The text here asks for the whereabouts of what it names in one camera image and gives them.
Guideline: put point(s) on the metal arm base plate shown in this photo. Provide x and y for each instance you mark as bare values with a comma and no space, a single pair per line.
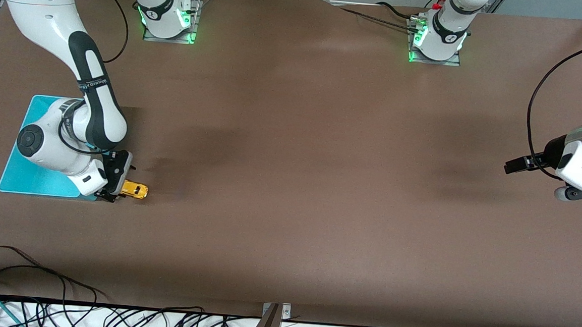
149,37
454,63

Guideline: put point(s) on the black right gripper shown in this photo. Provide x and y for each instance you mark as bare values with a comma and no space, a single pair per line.
118,169

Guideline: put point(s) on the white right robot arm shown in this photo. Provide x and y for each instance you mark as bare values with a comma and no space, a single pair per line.
42,12

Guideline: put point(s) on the yellow beetle toy car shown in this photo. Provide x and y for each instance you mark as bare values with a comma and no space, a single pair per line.
137,190

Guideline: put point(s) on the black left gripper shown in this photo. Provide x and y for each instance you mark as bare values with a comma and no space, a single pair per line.
550,150

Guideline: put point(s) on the metal table bracket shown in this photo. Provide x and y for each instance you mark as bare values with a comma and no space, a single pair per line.
286,311

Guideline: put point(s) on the teal plastic bin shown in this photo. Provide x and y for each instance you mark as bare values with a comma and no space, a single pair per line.
22,177

